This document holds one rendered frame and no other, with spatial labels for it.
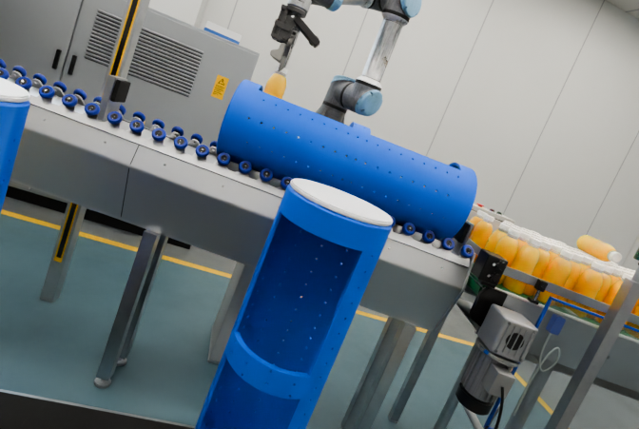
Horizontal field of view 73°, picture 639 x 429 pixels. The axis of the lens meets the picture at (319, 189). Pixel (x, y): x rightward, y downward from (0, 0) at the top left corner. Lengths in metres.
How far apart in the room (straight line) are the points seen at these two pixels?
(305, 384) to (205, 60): 2.26
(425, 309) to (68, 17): 2.59
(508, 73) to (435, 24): 0.95
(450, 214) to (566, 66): 4.05
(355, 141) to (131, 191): 0.76
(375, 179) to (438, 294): 0.48
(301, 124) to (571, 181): 4.56
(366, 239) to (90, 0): 2.50
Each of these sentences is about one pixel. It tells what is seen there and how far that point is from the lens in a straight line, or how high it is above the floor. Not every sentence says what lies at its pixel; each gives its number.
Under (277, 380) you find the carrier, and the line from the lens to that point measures 1.12.
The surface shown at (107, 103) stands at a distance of 1.63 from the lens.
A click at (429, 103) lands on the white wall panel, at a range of 4.62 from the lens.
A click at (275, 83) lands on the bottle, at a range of 1.50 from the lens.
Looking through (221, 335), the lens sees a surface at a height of 0.14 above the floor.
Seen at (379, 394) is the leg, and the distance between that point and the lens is 1.79.
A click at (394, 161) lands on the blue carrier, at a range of 1.44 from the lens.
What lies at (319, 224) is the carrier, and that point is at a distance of 0.96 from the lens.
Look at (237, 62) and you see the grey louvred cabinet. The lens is 2.95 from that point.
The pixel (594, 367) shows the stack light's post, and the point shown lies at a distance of 1.62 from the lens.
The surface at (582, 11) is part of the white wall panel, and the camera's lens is 5.53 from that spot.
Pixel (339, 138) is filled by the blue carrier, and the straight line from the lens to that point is 1.42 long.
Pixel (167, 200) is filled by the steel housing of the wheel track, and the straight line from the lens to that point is 1.52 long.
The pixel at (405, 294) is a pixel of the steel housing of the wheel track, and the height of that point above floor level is 0.74.
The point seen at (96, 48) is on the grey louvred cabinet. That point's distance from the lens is 3.08.
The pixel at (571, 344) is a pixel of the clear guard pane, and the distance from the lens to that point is 1.69.
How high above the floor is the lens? 1.21
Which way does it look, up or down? 9 degrees down
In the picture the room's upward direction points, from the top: 22 degrees clockwise
